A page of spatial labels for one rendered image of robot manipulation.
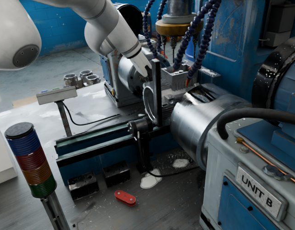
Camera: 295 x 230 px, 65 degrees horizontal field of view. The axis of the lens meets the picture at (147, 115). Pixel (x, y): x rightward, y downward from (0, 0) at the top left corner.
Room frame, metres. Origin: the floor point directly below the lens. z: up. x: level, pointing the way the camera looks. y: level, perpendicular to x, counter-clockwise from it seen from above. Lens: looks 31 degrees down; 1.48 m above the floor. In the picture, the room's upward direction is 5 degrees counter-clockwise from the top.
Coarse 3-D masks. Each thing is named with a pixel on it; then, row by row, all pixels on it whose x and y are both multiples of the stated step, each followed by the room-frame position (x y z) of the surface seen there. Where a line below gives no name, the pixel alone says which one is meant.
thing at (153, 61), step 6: (156, 60) 0.73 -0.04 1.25; (156, 66) 0.72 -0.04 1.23; (156, 72) 0.71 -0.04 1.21; (156, 78) 0.71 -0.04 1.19; (156, 84) 0.71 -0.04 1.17; (156, 90) 0.71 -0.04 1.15; (156, 96) 0.71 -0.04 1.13; (156, 102) 0.72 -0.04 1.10; (156, 108) 0.72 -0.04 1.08; (162, 108) 0.73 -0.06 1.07; (156, 114) 0.72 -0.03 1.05; (162, 120) 0.72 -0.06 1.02
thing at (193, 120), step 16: (192, 96) 0.65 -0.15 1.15; (208, 96) 0.62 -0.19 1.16; (224, 96) 0.60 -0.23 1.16; (176, 112) 0.64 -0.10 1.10; (192, 112) 0.59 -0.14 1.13; (208, 112) 0.55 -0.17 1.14; (224, 112) 0.53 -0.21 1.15; (176, 128) 0.61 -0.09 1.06; (192, 128) 0.55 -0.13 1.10; (208, 128) 0.52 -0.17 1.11; (192, 144) 0.53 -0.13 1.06; (208, 144) 0.49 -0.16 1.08
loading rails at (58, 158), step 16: (112, 128) 0.85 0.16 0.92; (160, 128) 0.81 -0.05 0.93; (64, 144) 0.76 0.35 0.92; (80, 144) 0.78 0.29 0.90; (96, 144) 0.80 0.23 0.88; (112, 144) 0.73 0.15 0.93; (128, 144) 0.75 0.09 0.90; (160, 144) 0.80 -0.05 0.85; (176, 144) 0.83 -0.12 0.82; (64, 160) 0.66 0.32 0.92; (80, 160) 0.68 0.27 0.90; (96, 160) 0.70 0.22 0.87; (112, 160) 0.72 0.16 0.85; (128, 160) 0.75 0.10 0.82; (64, 176) 0.65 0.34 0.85
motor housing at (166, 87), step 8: (152, 88) 0.84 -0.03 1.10; (168, 88) 0.86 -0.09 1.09; (192, 88) 0.88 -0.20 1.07; (144, 96) 0.94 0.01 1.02; (152, 96) 0.95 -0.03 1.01; (176, 96) 0.83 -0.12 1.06; (144, 104) 0.94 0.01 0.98; (152, 104) 0.94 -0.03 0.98; (152, 112) 0.91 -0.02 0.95; (168, 112) 0.80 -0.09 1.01
